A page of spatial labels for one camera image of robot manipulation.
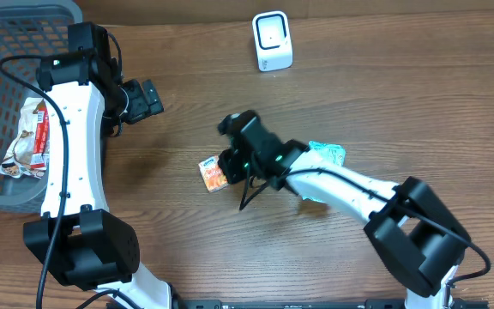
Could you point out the grey plastic mesh basket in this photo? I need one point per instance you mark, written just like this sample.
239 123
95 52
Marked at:
27 27

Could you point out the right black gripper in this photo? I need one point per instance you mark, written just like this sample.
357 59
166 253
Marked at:
231 177

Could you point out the white barcode scanner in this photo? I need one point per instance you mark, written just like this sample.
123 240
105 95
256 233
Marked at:
273 41

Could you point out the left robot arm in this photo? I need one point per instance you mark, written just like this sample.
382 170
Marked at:
77 239

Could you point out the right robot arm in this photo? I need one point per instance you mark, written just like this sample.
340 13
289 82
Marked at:
418 239

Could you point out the red snack bar wrapper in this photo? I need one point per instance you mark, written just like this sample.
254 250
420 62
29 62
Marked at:
40 154

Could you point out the teal wet wipes pack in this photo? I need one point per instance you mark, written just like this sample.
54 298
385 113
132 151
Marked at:
324 155

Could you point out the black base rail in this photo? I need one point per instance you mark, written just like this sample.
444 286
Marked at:
368 304

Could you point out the white brown snack bag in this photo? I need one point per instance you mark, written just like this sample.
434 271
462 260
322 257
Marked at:
16 162

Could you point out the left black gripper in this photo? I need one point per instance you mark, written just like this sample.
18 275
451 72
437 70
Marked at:
145 101

